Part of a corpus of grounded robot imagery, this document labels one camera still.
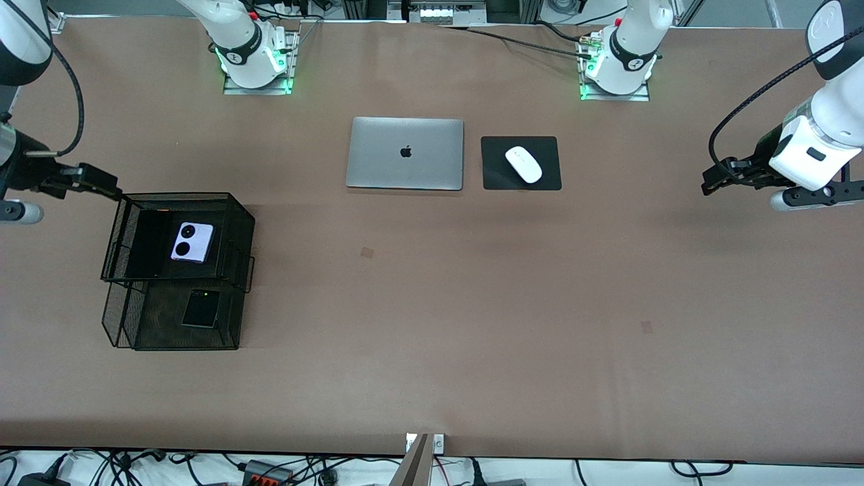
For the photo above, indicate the white power strip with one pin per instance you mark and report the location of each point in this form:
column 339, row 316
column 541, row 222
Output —
column 439, row 13

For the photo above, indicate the black power strip orange switches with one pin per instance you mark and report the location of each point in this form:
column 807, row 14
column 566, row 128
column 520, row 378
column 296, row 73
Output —
column 266, row 476

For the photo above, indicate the grey profile beam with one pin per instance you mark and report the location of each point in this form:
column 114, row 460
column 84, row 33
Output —
column 413, row 469

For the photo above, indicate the silver closed laptop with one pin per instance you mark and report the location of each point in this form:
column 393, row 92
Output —
column 378, row 162

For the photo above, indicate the large black smartphone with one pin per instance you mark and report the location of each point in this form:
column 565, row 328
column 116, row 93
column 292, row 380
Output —
column 145, row 246

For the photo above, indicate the lilac flip phone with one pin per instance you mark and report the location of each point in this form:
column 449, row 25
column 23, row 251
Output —
column 202, row 239

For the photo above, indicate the white table edge bracket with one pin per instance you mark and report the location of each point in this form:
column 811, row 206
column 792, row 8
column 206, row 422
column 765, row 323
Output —
column 439, row 443
column 411, row 443

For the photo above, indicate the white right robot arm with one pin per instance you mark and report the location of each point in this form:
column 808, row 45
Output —
column 239, row 40

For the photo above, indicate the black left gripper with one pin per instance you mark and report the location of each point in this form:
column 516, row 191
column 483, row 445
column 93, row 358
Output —
column 760, row 163

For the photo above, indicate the grey box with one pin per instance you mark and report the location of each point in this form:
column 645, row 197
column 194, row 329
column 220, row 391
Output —
column 503, row 482

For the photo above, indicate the black power adapter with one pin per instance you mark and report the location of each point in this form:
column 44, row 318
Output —
column 40, row 480

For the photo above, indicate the black mesh two-tier tray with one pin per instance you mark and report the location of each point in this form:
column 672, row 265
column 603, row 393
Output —
column 223, row 324

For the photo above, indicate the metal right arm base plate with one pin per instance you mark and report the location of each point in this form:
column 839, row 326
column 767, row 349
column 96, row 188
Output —
column 256, row 90

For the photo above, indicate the black mouse pad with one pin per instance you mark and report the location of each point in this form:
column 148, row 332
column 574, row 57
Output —
column 493, row 175

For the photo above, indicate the small black flip phone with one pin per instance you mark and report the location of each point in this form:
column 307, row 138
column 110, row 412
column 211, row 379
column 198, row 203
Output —
column 201, row 312

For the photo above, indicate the aluminium corner profile bracket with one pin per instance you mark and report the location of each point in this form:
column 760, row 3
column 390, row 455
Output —
column 57, row 23

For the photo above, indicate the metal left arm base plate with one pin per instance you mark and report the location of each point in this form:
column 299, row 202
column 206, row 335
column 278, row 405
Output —
column 614, row 98

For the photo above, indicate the aluminium frame post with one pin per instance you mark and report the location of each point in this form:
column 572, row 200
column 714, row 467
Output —
column 530, row 10

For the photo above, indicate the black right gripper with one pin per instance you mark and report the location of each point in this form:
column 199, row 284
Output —
column 21, row 173

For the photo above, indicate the white computer mouse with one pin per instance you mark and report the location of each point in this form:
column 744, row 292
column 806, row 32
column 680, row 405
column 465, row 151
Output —
column 524, row 165

